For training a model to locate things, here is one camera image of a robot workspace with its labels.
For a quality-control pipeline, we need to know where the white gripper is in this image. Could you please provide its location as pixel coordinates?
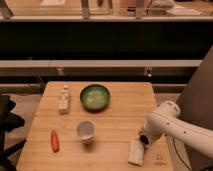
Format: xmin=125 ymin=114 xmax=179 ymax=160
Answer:
xmin=138 ymin=118 xmax=167 ymax=146

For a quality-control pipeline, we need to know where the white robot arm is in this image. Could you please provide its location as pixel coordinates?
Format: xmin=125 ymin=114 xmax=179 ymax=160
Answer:
xmin=139 ymin=101 xmax=213 ymax=158

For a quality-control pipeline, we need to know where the white rectangular sponge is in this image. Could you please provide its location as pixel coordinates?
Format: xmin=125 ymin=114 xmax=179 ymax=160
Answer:
xmin=128 ymin=139 xmax=144 ymax=166

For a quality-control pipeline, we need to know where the green bowl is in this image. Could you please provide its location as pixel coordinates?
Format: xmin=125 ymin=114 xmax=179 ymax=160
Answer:
xmin=80 ymin=84 xmax=110 ymax=111

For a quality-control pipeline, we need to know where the white cup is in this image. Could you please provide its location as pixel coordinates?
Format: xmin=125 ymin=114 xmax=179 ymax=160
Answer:
xmin=76 ymin=120 xmax=96 ymax=144

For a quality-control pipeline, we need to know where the orange carrot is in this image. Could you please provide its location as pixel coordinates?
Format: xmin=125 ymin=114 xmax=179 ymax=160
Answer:
xmin=51 ymin=130 xmax=60 ymax=153

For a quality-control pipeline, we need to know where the black chair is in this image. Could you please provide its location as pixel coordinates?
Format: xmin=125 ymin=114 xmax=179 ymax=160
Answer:
xmin=0 ymin=95 xmax=26 ymax=171

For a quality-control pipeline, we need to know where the black cable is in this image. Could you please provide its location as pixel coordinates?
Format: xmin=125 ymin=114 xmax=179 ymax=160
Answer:
xmin=165 ymin=134 xmax=189 ymax=171

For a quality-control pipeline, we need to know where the grey metal rail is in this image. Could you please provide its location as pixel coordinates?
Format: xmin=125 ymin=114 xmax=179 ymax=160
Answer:
xmin=0 ymin=60 xmax=202 ymax=68

